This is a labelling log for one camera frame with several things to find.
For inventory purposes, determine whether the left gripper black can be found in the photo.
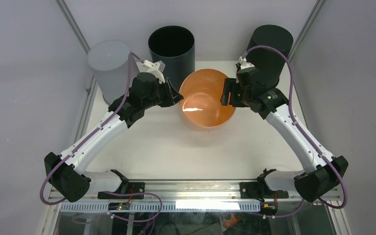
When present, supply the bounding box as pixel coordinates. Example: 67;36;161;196
143;78;184;110

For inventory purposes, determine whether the orange plastic bucket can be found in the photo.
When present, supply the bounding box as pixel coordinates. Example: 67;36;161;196
179;69;235;130

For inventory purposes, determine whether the black ribbed plastic bucket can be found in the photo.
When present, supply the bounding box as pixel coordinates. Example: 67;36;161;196
246;24;293;89

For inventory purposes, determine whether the dark blue plastic bucket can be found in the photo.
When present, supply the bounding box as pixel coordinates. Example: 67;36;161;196
148;25;195;90

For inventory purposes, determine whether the grey plastic bucket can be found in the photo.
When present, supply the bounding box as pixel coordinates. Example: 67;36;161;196
87;40;139;105

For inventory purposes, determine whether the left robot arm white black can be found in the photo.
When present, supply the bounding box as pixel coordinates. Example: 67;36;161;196
44;72;184;202

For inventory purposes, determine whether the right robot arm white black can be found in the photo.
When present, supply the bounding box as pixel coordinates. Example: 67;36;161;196
220;68;349;202

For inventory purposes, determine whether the orange object below table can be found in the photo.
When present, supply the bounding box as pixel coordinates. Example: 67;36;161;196
222;213;242;229

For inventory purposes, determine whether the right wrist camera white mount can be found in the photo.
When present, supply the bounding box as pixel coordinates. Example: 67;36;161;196
235;56;255;72

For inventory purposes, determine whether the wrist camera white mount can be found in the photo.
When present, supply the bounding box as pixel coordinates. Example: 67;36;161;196
136;60;165;84
235;56;255;72

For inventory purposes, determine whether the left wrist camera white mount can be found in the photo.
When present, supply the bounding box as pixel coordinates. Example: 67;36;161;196
136;60;165;84

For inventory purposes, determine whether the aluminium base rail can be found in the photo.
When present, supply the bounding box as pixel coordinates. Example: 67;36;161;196
48;180;342;203

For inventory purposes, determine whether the right aluminium frame post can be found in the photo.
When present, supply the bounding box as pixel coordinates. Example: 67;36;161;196
288;0;326;61

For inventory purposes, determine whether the aluminium frame post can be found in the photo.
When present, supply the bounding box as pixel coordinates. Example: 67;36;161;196
55;0;90;54
288;0;326;61

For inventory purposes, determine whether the white slotted cable duct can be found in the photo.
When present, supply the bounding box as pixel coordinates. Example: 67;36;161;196
60;199;260;213

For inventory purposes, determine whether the left aluminium frame post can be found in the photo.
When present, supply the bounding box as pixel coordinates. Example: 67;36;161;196
55;0;90;54

